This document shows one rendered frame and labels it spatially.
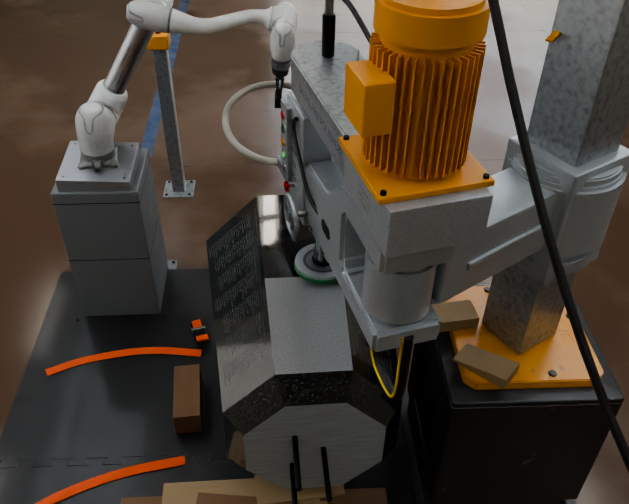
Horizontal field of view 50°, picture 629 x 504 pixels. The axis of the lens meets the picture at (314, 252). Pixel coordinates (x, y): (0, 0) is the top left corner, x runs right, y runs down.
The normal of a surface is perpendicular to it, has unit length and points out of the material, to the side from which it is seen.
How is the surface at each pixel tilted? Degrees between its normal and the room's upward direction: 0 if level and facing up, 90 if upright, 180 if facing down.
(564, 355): 0
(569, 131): 90
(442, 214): 90
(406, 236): 90
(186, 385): 0
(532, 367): 0
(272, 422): 90
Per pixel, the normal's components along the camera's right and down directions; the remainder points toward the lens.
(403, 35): -0.56, 0.52
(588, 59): -0.84, 0.33
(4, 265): 0.01, -0.77
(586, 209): 0.13, 0.63
